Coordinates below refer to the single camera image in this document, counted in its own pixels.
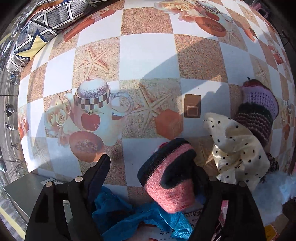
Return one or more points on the blue plastic bag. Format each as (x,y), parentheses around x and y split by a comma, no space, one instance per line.
(116,219)

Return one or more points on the white open storage box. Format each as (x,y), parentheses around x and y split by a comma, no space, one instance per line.
(24,191)

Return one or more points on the red patterned tissue box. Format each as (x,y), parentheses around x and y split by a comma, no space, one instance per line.
(274,229)

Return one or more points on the leopard print scrunchie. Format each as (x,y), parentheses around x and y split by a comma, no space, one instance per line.
(273,164)

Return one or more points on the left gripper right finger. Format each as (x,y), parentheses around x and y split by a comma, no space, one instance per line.
(242,221)

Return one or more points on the cream polka dot scrunchie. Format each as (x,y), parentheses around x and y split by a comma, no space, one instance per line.
(237,154)

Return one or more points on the light blue fluffy cloth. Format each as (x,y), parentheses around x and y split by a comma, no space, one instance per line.
(277,189)

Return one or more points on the grey plaid pillow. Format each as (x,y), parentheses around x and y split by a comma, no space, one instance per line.
(40,25)

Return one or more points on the checkered tablecloth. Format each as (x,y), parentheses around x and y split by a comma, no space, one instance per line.
(139,72)

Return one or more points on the purple striped knit hat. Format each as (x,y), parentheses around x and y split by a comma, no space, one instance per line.
(258,110)

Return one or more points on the white peach drink carton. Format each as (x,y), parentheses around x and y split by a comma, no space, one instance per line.
(182,228)

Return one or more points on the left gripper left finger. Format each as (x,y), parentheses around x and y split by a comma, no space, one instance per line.
(64,211)

